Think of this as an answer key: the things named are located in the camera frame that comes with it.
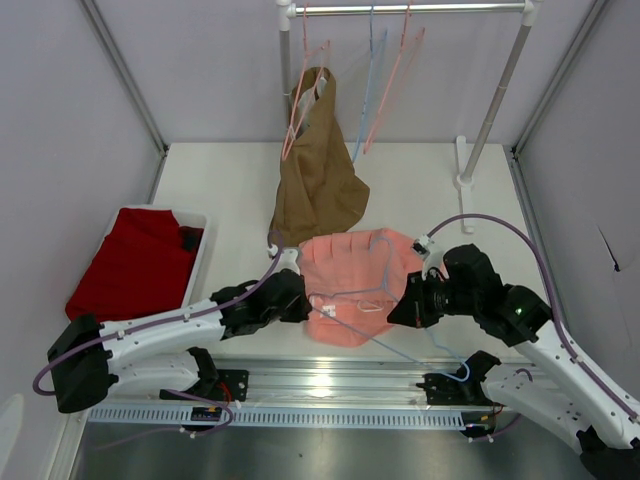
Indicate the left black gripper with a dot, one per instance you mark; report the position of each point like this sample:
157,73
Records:
301,311

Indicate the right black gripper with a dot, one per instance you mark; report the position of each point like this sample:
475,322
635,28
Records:
413,302

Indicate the pink pleated skirt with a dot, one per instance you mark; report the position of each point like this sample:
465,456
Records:
360,285

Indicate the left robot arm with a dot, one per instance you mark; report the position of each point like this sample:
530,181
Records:
165,354

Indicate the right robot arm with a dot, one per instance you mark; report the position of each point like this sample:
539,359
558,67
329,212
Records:
591,414

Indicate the brown skirt on hanger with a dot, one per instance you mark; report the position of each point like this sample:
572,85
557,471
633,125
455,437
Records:
319,192

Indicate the pink hanger holding brown skirt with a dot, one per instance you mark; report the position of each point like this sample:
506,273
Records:
305,95

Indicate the red garment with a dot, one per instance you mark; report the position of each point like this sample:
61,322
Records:
142,267

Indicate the white metal clothes rack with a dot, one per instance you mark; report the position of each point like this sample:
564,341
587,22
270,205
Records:
467,160

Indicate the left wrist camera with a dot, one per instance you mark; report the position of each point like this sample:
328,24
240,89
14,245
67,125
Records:
286,259

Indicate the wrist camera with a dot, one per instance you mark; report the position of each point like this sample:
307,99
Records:
286,259
429,252

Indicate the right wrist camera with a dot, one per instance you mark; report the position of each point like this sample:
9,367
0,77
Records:
429,252

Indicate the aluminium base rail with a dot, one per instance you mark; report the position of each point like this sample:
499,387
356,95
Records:
324,382

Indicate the pink wire hanger middle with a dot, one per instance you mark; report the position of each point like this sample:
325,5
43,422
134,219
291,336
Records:
395,85

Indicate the slotted cable duct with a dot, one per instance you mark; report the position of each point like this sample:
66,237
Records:
186,415

